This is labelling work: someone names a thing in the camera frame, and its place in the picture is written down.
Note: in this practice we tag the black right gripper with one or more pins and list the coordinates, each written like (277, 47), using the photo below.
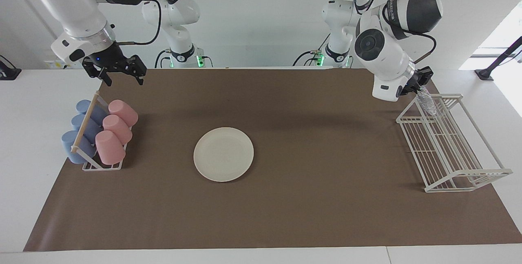
(107, 58)

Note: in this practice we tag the pink plastic cup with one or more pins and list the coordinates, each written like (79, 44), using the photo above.
(118, 128)
(123, 112)
(109, 147)

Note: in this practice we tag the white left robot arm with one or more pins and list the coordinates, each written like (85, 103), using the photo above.
(387, 60)

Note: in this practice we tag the black angled stand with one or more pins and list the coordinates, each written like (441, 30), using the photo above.
(497, 60)

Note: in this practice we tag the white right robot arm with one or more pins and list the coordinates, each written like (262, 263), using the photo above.
(69, 3)

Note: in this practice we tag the cream round plate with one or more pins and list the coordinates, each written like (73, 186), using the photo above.
(223, 154)

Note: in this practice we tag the blue plastic cup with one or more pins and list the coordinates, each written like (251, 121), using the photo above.
(71, 145)
(87, 127)
(83, 105)

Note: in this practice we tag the black desk clamp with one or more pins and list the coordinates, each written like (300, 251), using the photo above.
(8, 72)

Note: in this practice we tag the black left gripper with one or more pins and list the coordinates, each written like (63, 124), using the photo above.
(422, 77)

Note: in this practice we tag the white cup rack wooden bar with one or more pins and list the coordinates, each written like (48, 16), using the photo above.
(85, 122)

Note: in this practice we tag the brown table mat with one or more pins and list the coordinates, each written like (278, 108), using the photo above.
(306, 198)

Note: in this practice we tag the white wall socket box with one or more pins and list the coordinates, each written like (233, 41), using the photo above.
(51, 64)

